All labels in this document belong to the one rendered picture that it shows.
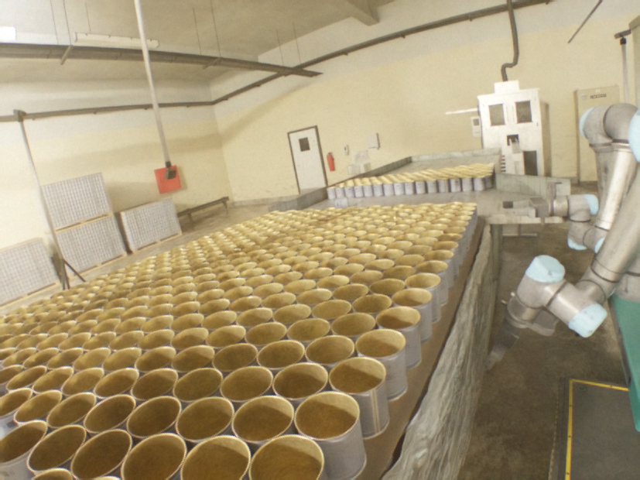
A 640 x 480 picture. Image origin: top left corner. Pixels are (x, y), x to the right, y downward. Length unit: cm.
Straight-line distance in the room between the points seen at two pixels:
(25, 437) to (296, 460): 37
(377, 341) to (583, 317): 46
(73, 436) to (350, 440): 35
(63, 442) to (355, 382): 39
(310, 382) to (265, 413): 8
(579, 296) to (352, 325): 49
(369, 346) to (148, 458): 32
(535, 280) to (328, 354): 48
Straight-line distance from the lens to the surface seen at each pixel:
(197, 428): 44
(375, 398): 38
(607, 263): 83
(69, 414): 56
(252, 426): 41
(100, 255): 795
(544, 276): 75
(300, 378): 44
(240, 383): 45
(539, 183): 168
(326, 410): 39
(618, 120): 120
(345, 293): 63
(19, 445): 56
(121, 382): 57
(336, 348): 48
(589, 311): 76
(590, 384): 172
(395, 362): 42
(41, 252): 761
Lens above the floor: 144
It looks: 15 degrees down
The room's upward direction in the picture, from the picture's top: 11 degrees counter-clockwise
